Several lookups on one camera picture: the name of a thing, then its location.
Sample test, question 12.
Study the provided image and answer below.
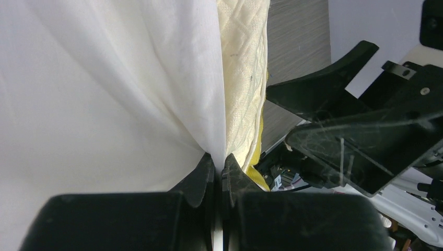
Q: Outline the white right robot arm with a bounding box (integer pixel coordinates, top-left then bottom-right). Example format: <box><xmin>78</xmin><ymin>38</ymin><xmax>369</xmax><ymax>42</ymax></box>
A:
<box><xmin>259</xmin><ymin>38</ymin><xmax>442</xmax><ymax>247</ymax></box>

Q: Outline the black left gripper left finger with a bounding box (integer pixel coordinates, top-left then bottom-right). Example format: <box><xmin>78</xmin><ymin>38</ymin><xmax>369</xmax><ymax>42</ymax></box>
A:
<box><xmin>21</xmin><ymin>154</ymin><xmax>215</xmax><ymax>250</ymax></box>

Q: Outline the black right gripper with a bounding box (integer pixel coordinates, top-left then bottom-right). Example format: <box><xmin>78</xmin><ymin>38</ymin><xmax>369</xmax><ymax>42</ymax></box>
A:
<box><xmin>258</xmin><ymin>41</ymin><xmax>442</xmax><ymax>202</ymax></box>

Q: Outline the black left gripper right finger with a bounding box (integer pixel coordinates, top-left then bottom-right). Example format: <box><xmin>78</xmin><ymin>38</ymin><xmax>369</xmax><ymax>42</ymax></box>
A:
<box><xmin>221</xmin><ymin>155</ymin><xmax>392</xmax><ymax>250</ymax></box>

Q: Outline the grey pillowcase with cream frill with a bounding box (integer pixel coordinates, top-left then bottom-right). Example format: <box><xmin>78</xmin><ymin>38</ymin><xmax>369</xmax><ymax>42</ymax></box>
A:
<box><xmin>1</xmin><ymin>1</ymin><xmax>226</xmax><ymax>250</ymax></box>

